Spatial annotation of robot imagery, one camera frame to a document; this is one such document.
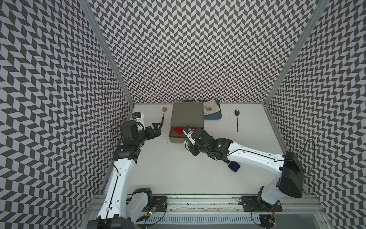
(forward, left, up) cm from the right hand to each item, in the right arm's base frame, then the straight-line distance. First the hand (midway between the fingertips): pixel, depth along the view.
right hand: (191, 143), depth 78 cm
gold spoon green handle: (+38, +22, -14) cm, 46 cm away
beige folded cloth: (+41, -16, -15) cm, 47 cm away
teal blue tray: (+31, -19, -13) cm, 39 cm away
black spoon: (+35, -36, -15) cm, 53 cm away
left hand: (+6, +20, +8) cm, 22 cm away
